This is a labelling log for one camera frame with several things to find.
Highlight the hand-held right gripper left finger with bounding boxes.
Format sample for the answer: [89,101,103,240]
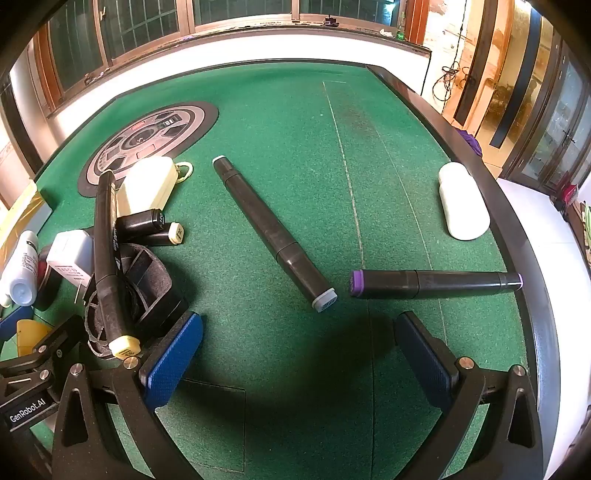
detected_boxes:
[52,310,204,480]

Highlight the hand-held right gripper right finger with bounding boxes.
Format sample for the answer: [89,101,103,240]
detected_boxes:
[393,310,544,480]

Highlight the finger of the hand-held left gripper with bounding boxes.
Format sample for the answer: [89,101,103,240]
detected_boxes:
[0,316,83,385]
[0,305,35,342]

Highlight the black electrical tape roll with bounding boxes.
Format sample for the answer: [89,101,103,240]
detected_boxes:
[33,244,63,312]

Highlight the white labelled plastic bottle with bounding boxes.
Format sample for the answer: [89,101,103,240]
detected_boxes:
[0,230,41,308]

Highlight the black cooling fan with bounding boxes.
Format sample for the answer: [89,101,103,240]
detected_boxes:
[83,242,185,358]

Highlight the white usb charger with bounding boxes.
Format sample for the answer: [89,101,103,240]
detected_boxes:
[46,230,95,305]

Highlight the black marker pale yellow cap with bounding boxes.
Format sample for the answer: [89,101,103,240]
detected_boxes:
[93,170,141,361]

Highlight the white box yellow taped rim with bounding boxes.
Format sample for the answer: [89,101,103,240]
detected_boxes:
[0,180,49,266]

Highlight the black marker with yellow end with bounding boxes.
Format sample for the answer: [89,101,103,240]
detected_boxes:
[115,208,167,234]

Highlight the black marker grey cap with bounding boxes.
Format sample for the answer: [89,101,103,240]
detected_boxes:
[211,156,338,315]

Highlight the black marker purple caps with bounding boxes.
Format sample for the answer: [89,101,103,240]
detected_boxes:
[348,269,525,300]

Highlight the black marker cream cap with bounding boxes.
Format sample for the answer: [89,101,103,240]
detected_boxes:
[139,222,186,246]

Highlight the small white plastic bottle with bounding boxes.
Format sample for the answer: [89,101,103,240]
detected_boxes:
[438,162,491,241]

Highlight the cream plastic case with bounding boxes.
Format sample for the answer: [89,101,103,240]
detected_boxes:
[115,157,180,217]

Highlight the green cloth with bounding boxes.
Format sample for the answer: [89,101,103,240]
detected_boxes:
[579,203,591,268]

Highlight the round grey table control panel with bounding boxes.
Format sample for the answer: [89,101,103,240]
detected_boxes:
[78,102,220,198]

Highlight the purple cloth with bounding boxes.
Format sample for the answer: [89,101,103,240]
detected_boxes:
[455,128,483,158]

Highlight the glass door cabinet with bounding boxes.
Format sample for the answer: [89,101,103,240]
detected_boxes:
[501,37,591,195]

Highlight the gold panelled door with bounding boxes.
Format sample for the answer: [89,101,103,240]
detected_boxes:
[452,0,543,148]

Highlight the brown framed window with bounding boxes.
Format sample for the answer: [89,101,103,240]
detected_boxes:
[28,0,430,112]

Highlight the tangled wall cables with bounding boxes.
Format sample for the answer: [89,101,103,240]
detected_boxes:
[431,28,476,100]

